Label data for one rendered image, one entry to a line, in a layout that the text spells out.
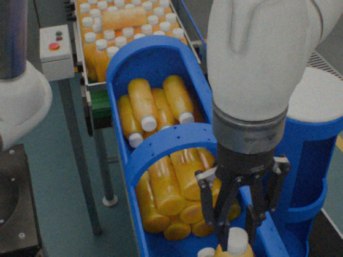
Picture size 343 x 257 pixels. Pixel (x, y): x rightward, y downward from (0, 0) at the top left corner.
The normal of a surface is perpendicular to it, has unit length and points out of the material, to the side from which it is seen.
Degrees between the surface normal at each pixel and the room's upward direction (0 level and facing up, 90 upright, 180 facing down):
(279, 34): 78
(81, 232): 0
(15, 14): 102
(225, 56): 86
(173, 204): 91
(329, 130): 90
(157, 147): 26
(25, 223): 5
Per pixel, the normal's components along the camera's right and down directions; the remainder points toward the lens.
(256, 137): 0.07, 0.66
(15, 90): 0.55, 0.11
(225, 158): -0.77, 0.45
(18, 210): 0.01, -0.79
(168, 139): -0.31, -0.67
